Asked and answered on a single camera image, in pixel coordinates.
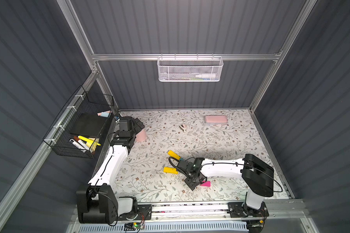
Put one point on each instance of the yellow block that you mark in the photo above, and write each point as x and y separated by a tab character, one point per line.
170	170
173	155

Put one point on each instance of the magenta small block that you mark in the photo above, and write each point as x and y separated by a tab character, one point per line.
206	184

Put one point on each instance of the black notebook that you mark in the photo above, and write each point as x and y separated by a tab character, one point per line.
88	125

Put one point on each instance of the white wire basket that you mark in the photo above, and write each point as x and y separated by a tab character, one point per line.
185	68

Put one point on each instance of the black wire basket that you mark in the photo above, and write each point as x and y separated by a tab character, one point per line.
88	102

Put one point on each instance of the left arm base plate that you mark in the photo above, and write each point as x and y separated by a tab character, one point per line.
138	213

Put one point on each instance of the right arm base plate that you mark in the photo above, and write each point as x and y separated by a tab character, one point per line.
240	209

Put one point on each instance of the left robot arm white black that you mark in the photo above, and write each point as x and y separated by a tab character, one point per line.
96	201

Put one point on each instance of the white bottle in basket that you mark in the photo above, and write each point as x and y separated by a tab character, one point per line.
206	76

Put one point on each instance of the yellow highlighter marker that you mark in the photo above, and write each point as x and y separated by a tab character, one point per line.
90	141

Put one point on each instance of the pastel sticky notes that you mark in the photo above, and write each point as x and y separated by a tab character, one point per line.
104	114

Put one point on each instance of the pink pen cup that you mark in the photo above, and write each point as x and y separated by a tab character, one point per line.
141	136

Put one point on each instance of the small green circuit board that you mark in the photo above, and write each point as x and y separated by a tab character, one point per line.
133	226

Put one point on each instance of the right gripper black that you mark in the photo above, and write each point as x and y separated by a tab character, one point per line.
193	180

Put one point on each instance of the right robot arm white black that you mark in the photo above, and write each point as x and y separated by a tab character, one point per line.
257	174

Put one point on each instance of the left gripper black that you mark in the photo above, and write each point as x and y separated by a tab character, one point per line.
136	126

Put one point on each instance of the white marker in basket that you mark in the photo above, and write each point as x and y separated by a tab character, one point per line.
79	146

